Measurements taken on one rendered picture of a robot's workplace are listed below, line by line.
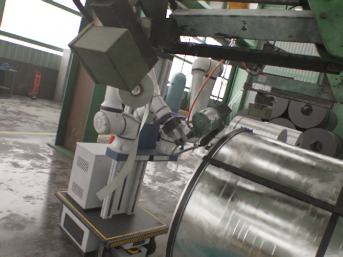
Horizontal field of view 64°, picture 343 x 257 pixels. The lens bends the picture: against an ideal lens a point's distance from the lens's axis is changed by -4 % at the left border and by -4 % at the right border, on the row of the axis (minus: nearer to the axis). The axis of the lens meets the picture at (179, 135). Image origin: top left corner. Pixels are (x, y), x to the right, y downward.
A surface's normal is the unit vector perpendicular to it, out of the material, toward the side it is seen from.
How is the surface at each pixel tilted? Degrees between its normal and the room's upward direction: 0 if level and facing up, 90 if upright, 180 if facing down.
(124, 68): 90
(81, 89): 90
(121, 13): 90
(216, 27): 130
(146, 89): 90
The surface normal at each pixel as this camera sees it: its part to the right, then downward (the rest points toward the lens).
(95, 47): -0.31, -0.58
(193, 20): -0.44, 0.64
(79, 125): -0.56, -0.03
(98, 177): 0.71, 0.28
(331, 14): -0.22, 0.08
